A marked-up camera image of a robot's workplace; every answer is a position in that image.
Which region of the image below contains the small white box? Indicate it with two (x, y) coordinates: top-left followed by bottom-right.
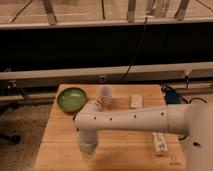
(131, 95), (142, 109)

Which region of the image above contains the white remote control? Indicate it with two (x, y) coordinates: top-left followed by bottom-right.
(152, 132), (168, 156)

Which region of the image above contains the black hanging cable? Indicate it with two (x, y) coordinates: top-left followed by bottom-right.
(119, 16), (149, 82)

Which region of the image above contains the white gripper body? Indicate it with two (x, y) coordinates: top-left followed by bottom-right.
(77, 133), (98, 160)

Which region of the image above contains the black chair base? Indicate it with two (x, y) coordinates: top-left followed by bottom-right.
(0, 101), (23, 146)

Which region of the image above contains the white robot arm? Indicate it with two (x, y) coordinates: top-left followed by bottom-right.
(74, 100), (213, 171)

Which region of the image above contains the green bowl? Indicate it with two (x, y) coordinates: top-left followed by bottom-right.
(57, 87), (88, 112)

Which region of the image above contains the translucent plastic cup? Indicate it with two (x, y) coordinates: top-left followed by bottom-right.
(97, 85), (113, 106)

